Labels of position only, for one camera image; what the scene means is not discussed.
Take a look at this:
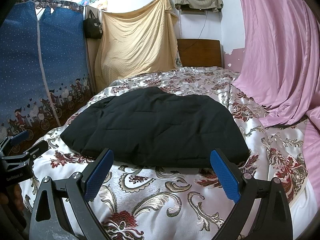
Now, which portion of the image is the person's left hand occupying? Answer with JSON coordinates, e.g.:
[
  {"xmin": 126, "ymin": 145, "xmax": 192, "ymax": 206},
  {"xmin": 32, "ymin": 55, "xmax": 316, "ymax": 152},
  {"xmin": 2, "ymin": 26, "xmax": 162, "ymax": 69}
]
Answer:
[{"xmin": 0, "ymin": 185, "xmax": 25, "ymax": 212}]

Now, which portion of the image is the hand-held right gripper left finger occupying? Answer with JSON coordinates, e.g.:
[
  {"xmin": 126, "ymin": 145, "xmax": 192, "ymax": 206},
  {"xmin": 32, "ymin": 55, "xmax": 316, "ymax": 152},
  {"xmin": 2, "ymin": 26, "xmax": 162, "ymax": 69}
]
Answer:
[{"xmin": 29, "ymin": 148, "xmax": 115, "ymax": 240}]

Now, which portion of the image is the wooden headboard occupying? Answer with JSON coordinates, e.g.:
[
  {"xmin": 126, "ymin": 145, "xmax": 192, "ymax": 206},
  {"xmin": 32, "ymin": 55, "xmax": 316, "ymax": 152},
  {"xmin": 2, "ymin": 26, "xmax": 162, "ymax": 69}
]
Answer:
[{"xmin": 177, "ymin": 39, "xmax": 224, "ymax": 68}]

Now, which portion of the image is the brown wooden board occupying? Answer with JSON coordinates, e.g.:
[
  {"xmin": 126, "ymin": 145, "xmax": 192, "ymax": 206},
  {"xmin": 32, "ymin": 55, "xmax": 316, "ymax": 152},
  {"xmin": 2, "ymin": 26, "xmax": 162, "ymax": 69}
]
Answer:
[{"xmin": 85, "ymin": 6, "xmax": 103, "ymax": 90}]

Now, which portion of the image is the pink curtain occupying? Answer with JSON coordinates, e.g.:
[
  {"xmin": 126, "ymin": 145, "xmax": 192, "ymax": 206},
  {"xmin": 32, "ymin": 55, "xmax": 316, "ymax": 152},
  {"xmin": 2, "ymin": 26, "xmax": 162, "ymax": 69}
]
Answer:
[{"xmin": 231, "ymin": 0, "xmax": 320, "ymax": 195}]

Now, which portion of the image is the yellow hanging cloth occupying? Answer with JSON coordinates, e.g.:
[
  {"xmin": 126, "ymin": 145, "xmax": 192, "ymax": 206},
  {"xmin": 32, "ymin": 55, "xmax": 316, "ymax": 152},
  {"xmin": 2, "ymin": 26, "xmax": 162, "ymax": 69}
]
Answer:
[{"xmin": 94, "ymin": 0, "xmax": 179, "ymax": 89}]

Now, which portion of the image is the black tote bag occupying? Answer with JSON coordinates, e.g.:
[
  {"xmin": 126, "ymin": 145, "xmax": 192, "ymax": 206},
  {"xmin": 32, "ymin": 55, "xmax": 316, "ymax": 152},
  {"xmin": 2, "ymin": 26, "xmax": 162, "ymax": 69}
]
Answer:
[{"xmin": 83, "ymin": 10, "xmax": 103, "ymax": 40}]

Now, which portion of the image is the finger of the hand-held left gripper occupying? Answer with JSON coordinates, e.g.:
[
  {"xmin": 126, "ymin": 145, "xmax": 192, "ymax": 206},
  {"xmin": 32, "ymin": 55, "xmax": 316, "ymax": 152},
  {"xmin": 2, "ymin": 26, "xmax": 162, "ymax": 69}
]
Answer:
[
  {"xmin": 0, "ymin": 130, "xmax": 29, "ymax": 153},
  {"xmin": 21, "ymin": 140, "xmax": 49, "ymax": 167}
]

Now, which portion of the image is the thin wall cable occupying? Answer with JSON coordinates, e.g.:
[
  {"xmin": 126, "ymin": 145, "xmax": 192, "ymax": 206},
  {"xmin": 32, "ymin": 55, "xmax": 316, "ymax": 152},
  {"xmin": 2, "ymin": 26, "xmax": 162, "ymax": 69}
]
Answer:
[{"xmin": 199, "ymin": 11, "xmax": 208, "ymax": 39}]

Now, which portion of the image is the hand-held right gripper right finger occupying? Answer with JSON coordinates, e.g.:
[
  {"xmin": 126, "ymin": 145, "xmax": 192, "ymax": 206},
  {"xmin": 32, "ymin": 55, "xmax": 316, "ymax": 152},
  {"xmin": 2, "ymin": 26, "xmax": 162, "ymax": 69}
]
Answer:
[{"xmin": 210, "ymin": 149, "xmax": 293, "ymax": 240}]

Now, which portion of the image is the black padded jacket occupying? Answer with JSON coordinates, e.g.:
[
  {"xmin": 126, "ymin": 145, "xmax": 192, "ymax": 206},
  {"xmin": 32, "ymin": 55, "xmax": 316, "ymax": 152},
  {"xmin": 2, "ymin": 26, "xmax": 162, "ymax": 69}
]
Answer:
[{"xmin": 60, "ymin": 86, "xmax": 250, "ymax": 168}]

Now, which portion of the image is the floral satin bedspread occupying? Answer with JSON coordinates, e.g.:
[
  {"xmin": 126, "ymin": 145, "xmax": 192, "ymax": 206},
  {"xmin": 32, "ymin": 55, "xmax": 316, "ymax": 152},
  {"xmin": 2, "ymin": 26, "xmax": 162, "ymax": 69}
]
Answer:
[{"xmin": 19, "ymin": 66, "xmax": 312, "ymax": 240}]

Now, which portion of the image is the blue dotted fabric wardrobe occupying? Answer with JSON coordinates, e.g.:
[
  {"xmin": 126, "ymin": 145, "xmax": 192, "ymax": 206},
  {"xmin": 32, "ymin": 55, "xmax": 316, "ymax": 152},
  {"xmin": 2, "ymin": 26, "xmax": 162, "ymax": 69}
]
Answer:
[{"xmin": 0, "ymin": 0, "xmax": 94, "ymax": 155}]

